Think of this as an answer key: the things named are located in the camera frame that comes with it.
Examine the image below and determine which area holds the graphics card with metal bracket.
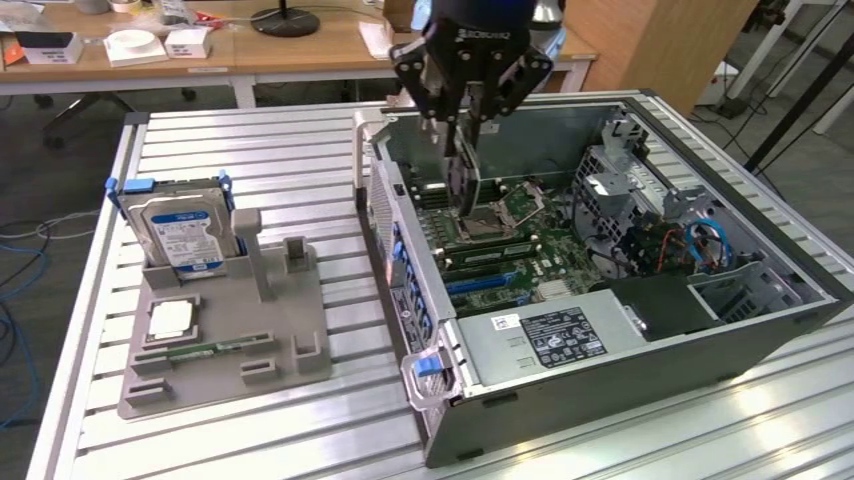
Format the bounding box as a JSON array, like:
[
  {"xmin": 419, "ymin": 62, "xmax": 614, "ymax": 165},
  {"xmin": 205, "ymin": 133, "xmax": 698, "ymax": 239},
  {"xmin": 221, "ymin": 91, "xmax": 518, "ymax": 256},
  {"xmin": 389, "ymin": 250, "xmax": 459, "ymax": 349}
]
[{"xmin": 444, "ymin": 82, "xmax": 486, "ymax": 222}]

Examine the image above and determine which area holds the stack of papers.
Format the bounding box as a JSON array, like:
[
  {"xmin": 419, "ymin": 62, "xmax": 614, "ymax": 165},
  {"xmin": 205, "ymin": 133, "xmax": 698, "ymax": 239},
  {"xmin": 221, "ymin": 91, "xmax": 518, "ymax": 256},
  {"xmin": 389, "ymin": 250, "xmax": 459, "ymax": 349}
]
[{"xmin": 357, "ymin": 19, "xmax": 412, "ymax": 61}]

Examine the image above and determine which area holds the small white labelled box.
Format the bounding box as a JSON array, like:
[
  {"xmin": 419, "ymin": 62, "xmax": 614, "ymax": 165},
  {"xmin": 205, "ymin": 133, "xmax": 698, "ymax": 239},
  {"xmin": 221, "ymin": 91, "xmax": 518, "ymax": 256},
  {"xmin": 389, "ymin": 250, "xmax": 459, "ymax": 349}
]
[{"xmin": 163, "ymin": 27, "xmax": 213, "ymax": 60}]

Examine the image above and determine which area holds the grey power supply unit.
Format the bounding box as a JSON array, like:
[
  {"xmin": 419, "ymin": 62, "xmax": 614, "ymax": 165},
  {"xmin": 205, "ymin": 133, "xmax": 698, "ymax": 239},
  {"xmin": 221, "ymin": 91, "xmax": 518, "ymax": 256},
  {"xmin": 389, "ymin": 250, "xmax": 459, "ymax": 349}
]
[{"xmin": 455, "ymin": 291, "xmax": 648, "ymax": 389}]

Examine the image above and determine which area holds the black stand pole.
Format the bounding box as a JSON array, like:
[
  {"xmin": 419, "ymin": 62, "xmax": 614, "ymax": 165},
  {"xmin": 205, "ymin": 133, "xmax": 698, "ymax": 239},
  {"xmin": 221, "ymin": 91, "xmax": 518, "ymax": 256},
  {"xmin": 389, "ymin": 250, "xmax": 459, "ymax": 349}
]
[{"xmin": 739, "ymin": 0, "xmax": 854, "ymax": 176}]

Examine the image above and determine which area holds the hard disk with blue bracket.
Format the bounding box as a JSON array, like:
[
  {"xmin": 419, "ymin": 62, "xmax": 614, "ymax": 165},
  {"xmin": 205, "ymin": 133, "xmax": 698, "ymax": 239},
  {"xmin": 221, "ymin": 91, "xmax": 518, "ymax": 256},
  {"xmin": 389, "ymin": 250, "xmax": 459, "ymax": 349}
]
[{"xmin": 103, "ymin": 169, "xmax": 245, "ymax": 282}]

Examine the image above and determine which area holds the grey disk bay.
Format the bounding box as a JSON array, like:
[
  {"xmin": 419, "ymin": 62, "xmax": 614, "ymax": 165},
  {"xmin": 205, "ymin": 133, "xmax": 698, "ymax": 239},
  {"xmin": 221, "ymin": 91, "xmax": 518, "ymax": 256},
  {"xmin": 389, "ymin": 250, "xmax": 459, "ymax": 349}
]
[{"xmin": 686, "ymin": 259, "xmax": 802, "ymax": 326}]

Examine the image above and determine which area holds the blue wire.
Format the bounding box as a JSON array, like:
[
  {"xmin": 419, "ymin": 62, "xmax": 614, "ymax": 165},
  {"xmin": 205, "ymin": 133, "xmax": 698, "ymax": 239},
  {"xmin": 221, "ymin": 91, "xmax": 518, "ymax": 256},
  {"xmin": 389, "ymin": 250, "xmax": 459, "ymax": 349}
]
[{"xmin": 683, "ymin": 218, "xmax": 735, "ymax": 274}]

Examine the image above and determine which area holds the wooden desk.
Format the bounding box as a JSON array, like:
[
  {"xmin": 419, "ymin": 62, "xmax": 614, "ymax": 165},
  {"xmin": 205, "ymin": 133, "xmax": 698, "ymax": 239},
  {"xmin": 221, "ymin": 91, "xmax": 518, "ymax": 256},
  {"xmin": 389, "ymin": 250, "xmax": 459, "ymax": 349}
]
[{"xmin": 0, "ymin": 0, "xmax": 600, "ymax": 109}]

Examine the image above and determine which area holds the white box with black lid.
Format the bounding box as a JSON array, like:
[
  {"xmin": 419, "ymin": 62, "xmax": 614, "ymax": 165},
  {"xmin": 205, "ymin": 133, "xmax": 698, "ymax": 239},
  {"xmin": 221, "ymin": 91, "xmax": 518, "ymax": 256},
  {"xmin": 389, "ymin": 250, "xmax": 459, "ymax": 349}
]
[{"xmin": 13, "ymin": 30, "xmax": 85, "ymax": 66}]

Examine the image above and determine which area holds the green RAM stick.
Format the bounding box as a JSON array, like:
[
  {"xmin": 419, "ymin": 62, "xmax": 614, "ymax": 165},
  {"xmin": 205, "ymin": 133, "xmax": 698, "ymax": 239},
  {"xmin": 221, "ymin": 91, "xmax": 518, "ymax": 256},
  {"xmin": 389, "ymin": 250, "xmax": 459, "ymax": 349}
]
[{"xmin": 165, "ymin": 334, "xmax": 263, "ymax": 362}]

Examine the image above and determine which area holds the green motherboard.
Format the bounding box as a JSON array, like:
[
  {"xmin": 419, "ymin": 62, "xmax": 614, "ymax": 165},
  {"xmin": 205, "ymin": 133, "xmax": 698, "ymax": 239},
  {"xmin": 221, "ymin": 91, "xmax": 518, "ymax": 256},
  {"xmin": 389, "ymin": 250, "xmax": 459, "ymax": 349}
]
[{"xmin": 406, "ymin": 172, "xmax": 602, "ymax": 321}]

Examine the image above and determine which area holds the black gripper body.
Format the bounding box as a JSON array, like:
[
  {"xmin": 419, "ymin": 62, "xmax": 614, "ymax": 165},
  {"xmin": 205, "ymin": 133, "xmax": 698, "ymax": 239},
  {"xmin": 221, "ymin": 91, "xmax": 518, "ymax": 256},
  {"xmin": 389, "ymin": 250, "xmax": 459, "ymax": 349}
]
[{"xmin": 426, "ymin": 0, "xmax": 536, "ymax": 124}]

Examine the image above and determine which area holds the wooden cabinet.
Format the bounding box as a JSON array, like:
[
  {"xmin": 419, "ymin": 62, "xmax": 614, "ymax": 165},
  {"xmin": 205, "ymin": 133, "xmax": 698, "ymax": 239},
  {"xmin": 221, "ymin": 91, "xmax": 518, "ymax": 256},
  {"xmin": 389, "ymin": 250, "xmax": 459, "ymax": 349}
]
[{"xmin": 563, "ymin": 0, "xmax": 762, "ymax": 119}]

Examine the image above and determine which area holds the orange packet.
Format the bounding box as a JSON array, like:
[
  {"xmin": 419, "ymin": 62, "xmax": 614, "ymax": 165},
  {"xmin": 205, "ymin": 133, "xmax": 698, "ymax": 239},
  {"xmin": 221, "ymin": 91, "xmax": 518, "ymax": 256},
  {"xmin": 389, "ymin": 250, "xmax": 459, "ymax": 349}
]
[{"xmin": 0, "ymin": 37, "xmax": 28, "ymax": 71}]

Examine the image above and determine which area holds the black office chair base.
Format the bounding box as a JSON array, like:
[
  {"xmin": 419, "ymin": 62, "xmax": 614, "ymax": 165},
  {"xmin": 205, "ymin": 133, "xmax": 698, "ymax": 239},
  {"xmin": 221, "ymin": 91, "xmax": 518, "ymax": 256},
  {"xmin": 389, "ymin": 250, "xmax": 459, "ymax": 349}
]
[{"xmin": 32, "ymin": 87, "xmax": 199, "ymax": 151}]

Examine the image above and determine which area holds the small silver heatsink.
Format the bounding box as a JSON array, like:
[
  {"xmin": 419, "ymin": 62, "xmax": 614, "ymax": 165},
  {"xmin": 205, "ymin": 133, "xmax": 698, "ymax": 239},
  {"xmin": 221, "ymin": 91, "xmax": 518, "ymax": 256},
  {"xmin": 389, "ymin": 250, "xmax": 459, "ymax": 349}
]
[{"xmin": 532, "ymin": 279, "xmax": 572, "ymax": 304}]

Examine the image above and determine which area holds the metal socket cover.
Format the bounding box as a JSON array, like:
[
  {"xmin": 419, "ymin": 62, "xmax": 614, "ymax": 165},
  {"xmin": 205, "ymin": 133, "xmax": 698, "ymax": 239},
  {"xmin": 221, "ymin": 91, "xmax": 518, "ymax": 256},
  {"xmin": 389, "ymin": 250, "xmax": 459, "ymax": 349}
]
[{"xmin": 492, "ymin": 179, "xmax": 559, "ymax": 221}]

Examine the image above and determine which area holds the black round lamp base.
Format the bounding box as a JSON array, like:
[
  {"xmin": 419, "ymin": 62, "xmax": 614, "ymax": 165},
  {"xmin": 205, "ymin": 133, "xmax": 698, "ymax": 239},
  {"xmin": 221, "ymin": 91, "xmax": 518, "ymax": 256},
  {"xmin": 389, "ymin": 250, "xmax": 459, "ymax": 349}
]
[{"xmin": 249, "ymin": 0, "xmax": 321, "ymax": 38}]

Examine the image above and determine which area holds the blue floor cable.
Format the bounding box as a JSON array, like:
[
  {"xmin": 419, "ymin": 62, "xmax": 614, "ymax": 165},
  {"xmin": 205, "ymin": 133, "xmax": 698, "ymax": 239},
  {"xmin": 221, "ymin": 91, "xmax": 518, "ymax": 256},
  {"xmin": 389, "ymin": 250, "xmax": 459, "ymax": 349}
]
[{"xmin": 0, "ymin": 239, "xmax": 52, "ymax": 431}]

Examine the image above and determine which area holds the perforated metal drive cage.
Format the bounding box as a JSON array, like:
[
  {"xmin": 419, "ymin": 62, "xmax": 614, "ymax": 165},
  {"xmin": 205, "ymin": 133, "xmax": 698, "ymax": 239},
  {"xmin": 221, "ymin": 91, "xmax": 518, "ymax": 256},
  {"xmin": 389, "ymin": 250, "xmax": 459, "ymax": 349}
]
[{"xmin": 572, "ymin": 144, "xmax": 668, "ymax": 251}]

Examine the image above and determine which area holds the installed RAM stick with label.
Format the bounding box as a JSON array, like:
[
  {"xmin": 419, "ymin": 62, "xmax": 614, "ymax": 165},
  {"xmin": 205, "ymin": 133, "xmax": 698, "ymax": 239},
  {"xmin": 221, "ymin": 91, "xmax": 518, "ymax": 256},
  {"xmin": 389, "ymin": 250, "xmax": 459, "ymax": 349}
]
[{"xmin": 443, "ymin": 243, "xmax": 542, "ymax": 269}]

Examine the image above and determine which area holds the white box with round part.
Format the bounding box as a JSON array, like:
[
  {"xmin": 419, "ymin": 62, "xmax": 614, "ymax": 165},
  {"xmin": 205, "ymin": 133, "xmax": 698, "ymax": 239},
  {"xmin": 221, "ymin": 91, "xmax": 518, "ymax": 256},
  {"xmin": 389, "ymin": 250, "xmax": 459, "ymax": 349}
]
[{"xmin": 103, "ymin": 28, "xmax": 171, "ymax": 68}]

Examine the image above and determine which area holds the white table frame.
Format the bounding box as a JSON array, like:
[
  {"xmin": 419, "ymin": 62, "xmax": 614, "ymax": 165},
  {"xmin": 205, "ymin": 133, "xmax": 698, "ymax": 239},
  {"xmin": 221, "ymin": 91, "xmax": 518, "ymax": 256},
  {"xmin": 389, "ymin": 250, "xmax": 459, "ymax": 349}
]
[{"xmin": 723, "ymin": 0, "xmax": 812, "ymax": 101}]

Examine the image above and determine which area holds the CPU socket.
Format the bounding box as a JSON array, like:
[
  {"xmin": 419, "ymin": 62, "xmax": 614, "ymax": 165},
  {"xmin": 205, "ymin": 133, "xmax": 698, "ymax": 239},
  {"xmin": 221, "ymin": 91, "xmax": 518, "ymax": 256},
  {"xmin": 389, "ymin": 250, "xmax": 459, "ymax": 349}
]
[{"xmin": 456, "ymin": 203, "xmax": 519, "ymax": 244}]

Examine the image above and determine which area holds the blue case latch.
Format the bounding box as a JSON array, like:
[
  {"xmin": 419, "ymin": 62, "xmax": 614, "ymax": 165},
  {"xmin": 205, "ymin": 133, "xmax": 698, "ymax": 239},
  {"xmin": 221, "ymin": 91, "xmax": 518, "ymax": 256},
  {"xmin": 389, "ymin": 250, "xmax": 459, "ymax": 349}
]
[{"xmin": 412, "ymin": 352, "xmax": 450, "ymax": 379}]

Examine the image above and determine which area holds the open grey PC case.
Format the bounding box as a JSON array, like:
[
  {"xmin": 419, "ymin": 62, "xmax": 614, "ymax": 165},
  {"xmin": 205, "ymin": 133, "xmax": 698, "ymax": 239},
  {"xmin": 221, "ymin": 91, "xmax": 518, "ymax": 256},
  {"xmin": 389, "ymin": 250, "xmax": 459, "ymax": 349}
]
[{"xmin": 351, "ymin": 88, "xmax": 854, "ymax": 470}]

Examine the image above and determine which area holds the red wire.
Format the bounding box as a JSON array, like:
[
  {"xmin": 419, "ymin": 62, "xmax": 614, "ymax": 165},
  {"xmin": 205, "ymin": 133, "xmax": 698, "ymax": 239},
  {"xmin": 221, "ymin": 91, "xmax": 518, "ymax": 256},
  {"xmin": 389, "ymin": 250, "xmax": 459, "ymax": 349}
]
[{"xmin": 656, "ymin": 227, "xmax": 688, "ymax": 274}]

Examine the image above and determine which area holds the blue expansion slot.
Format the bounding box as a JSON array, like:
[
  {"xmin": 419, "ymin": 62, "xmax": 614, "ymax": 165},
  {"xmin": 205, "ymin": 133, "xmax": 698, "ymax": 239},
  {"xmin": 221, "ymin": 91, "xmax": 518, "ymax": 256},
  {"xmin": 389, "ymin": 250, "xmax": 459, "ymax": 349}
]
[{"xmin": 444, "ymin": 272, "xmax": 519, "ymax": 296}]

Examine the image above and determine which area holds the white floor cable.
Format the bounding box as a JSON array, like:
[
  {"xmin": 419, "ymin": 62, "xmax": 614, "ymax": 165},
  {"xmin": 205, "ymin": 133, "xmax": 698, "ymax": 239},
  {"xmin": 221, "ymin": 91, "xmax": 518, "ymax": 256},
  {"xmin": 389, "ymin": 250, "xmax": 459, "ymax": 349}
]
[{"xmin": 0, "ymin": 209, "xmax": 101, "ymax": 242}]

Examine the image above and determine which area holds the silver CPU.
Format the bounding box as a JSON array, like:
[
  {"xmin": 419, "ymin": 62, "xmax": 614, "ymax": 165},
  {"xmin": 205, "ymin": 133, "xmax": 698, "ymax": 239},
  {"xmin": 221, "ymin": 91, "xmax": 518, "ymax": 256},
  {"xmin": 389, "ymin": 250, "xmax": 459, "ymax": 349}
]
[{"xmin": 147, "ymin": 302, "xmax": 196, "ymax": 339}]

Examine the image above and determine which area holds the grey parts rack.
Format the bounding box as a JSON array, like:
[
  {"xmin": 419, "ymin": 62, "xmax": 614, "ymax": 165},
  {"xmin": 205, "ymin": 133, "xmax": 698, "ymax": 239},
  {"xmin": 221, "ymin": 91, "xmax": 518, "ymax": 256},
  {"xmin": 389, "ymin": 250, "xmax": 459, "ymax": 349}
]
[{"xmin": 116, "ymin": 208, "xmax": 335, "ymax": 421}]

